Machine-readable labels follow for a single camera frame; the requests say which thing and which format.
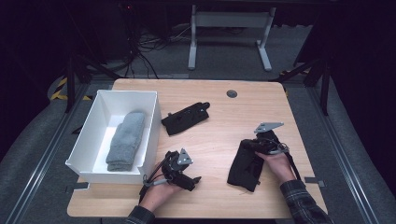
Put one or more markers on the black fingerless glove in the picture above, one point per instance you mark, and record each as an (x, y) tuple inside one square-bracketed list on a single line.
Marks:
[(183, 119), (246, 168)]

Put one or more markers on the white desk frame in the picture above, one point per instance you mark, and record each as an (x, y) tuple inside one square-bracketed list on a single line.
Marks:
[(230, 19)]

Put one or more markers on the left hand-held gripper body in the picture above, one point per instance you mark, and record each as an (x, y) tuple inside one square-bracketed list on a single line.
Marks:
[(174, 166)]

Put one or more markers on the yellow black hazard tape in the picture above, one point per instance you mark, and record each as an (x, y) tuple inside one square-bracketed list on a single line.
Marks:
[(59, 91)]

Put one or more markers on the grey tape piece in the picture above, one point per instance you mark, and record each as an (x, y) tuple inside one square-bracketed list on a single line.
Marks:
[(314, 181)]

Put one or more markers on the person's left hand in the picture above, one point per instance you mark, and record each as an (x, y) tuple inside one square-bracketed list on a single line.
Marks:
[(158, 193)]

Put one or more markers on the white box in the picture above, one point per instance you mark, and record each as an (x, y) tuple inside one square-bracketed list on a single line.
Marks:
[(102, 137)]

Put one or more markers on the person's right hand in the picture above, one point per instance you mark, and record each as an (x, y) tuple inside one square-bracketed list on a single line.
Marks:
[(278, 166)]

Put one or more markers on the grey table grommet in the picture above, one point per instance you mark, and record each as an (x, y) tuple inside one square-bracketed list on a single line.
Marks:
[(232, 93)]

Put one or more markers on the dark tape piece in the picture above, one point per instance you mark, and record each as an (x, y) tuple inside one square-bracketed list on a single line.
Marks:
[(77, 186)]

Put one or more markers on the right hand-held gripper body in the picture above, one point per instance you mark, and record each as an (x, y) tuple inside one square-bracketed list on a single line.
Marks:
[(267, 140)]

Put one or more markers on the aluminium floor rail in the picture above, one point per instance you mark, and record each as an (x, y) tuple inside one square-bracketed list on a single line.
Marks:
[(342, 155), (46, 155)]

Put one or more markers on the black metal stand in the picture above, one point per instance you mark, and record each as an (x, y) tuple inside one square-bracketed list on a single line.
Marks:
[(325, 84), (71, 81)]

